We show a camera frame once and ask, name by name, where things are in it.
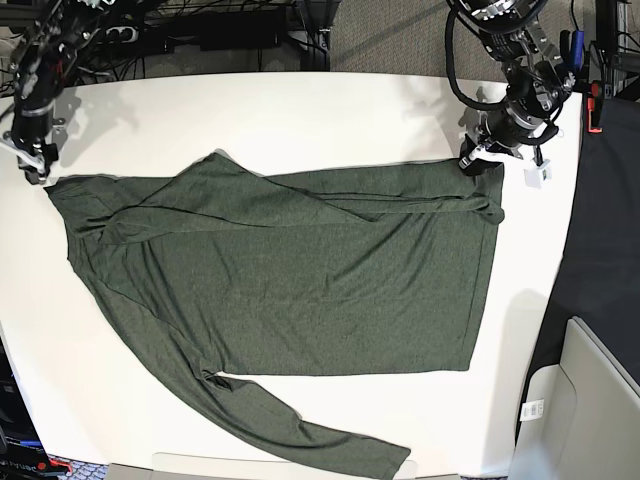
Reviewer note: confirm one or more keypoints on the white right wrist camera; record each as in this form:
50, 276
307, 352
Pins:
8, 145

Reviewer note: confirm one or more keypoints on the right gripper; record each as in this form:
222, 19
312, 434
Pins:
29, 132

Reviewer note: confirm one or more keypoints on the red clamp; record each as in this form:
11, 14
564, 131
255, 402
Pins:
594, 107

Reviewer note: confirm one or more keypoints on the white power strip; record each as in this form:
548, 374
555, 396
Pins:
121, 35

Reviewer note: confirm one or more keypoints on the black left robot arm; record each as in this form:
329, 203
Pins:
539, 82

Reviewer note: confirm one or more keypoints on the dark green long-sleeve shirt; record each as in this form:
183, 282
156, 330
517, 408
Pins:
217, 275

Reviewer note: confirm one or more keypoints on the beige plastic bin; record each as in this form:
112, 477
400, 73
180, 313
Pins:
581, 416

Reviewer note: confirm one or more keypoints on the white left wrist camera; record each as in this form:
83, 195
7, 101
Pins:
538, 175

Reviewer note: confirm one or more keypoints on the black box with label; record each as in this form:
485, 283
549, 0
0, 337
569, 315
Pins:
19, 459

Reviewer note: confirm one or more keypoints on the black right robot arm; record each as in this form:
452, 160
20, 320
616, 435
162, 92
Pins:
41, 64

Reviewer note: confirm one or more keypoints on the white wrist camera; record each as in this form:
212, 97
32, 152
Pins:
538, 175
8, 145

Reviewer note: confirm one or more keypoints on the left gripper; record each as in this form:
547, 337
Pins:
499, 135

